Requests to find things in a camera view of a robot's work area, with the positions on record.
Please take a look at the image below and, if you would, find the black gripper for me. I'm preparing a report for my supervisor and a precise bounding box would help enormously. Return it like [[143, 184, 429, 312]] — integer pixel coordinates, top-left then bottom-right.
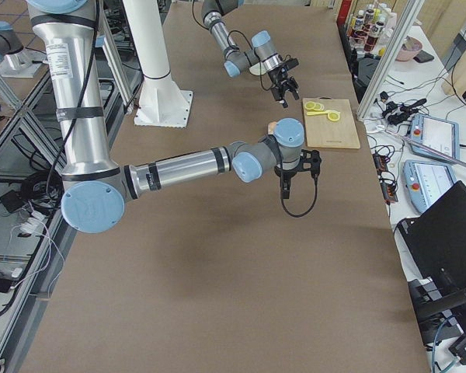
[[274, 159, 300, 200], [267, 64, 299, 108]]

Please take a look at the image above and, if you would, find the top lemon slice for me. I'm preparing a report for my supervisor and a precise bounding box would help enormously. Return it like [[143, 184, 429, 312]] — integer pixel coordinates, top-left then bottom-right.
[[304, 101, 317, 110]]

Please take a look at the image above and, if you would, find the white round bowl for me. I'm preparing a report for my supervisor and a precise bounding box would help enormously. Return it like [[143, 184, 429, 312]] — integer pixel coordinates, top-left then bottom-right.
[[249, 62, 266, 76]]

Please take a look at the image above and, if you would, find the yellow plastic knife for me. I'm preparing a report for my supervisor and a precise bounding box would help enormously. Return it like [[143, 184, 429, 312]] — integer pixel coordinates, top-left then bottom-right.
[[305, 110, 334, 116]]

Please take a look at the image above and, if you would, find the bamboo cutting board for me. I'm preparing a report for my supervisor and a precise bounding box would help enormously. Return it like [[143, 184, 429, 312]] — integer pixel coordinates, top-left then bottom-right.
[[302, 98, 360, 149]]

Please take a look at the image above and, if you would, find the front lemon slice by knife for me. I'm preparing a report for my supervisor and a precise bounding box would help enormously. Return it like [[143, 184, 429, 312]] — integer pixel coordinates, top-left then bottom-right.
[[327, 111, 341, 122]]

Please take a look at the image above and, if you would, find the pink bowl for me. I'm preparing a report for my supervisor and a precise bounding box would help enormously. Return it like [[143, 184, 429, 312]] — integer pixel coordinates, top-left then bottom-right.
[[395, 36, 423, 62]]

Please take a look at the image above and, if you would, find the near teach pendant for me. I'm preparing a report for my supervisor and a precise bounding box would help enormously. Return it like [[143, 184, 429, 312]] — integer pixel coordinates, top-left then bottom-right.
[[403, 160, 457, 214]]

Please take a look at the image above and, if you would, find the teach pendant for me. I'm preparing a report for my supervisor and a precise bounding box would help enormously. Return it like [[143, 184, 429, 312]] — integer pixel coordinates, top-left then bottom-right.
[[403, 160, 457, 214], [409, 113, 460, 159]]

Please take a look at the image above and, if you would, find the white robot column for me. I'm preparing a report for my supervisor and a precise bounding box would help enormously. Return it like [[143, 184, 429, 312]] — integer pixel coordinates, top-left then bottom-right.
[[123, 0, 170, 80]]

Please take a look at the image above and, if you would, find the far teach pendant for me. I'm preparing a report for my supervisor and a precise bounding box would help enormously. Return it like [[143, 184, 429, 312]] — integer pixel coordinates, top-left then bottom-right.
[[409, 113, 460, 159]]

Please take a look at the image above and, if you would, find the black monitor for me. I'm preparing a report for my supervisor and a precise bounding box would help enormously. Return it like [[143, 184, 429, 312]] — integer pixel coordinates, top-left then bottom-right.
[[397, 181, 466, 324]]

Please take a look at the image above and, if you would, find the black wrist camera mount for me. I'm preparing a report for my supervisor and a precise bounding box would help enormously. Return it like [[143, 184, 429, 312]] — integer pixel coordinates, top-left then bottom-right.
[[299, 149, 322, 180], [282, 58, 299, 71]]

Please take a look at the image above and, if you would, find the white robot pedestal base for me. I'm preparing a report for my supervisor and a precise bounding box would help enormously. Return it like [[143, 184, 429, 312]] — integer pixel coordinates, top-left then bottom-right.
[[134, 89, 193, 128]]

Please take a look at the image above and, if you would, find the aluminium frame post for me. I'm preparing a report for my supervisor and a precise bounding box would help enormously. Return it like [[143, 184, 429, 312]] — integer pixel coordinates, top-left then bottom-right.
[[356, 0, 425, 122]]

